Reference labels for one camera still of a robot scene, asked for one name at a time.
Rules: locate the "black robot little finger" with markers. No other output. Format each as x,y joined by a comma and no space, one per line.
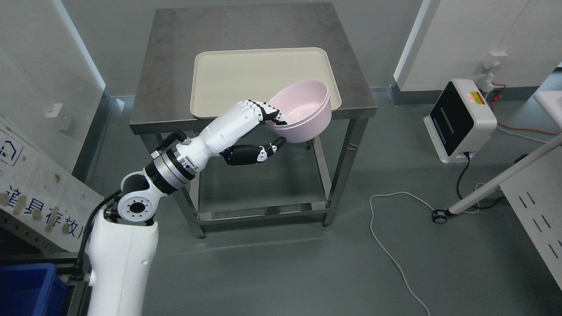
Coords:
251,103

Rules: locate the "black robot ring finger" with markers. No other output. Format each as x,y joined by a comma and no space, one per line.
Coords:
262,105

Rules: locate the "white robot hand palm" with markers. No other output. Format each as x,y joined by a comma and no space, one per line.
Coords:
223,132

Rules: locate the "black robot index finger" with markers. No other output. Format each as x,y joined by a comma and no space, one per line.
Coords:
276,118

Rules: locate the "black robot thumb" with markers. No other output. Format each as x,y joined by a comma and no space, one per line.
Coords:
238,155

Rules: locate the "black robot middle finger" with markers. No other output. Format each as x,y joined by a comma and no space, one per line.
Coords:
266,111

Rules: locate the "pink bowl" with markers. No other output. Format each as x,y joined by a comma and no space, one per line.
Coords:
307,88
307,131

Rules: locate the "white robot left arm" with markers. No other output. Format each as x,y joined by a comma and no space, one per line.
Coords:
121,241

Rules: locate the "metal shelf rack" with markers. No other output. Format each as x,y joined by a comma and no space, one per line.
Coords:
20,244

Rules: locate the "beige plastic tray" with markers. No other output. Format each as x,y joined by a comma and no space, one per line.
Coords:
223,78

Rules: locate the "stainless steel table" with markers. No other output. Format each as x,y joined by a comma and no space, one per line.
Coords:
178,35

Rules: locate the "white black box device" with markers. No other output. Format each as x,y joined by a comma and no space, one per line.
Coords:
460,122

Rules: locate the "white wheeled stand leg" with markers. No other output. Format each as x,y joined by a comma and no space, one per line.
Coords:
442,215

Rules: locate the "white signboard with text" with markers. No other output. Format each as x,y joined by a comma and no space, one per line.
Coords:
43,202

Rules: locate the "blue bin lower left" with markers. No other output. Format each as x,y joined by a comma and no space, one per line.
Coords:
31,290

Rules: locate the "white perforated panel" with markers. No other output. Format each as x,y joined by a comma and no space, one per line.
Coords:
535,194

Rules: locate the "white wall socket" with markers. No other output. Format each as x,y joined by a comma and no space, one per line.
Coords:
59,117

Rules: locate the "white wall plug adapter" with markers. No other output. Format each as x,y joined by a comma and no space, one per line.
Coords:
491,63

